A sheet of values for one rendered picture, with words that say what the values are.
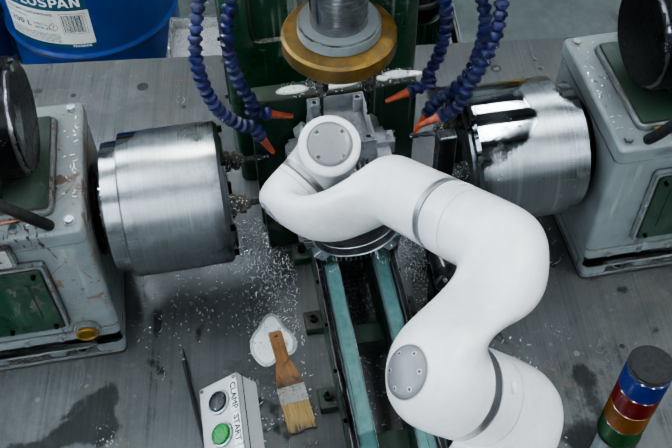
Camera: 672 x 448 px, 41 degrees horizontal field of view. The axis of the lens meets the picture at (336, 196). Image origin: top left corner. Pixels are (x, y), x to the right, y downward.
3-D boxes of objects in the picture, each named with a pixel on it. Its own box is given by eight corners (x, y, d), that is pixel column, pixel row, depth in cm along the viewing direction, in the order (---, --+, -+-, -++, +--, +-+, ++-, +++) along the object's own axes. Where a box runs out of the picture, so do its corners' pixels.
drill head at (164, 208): (55, 207, 171) (18, 115, 152) (247, 180, 175) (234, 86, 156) (52, 318, 156) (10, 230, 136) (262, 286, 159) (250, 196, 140)
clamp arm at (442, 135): (424, 229, 157) (434, 127, 137) (441, 226, 157) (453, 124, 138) (429, 245, 155) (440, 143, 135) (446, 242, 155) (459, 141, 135)
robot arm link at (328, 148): (322, 209, 130) (364, 163, 132) (328, 193, 117) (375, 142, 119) (279, 170, 131) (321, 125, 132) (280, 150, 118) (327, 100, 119)
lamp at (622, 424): (597, 399, 127) (604, 384, 124) (638, 392, 128) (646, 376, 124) (613, 438, 124) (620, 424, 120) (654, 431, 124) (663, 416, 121)
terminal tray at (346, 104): (305, 127, 162) (304, 98, 157) (363, 119, 163) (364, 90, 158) (317, 177, 155) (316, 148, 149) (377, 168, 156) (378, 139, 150)
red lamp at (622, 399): (604, 384, 124) (611, 368, 120) (646, 376, 124) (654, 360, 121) (620, 424, 120) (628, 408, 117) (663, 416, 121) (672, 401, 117)
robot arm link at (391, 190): (401, 312, 105) (275, 227, 129) (488, 212, 108) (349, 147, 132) (363, 267, 100) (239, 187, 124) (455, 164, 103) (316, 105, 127)
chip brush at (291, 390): (261, 336, 166) (261, 334, 166) (287, 329, 167) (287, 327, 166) (289, 436, 154) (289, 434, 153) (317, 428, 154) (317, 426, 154)
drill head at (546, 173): (396, 159, 178) (402, 64, 159) (595, 131, 182) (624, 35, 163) (427, 261, 162) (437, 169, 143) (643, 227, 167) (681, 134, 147)
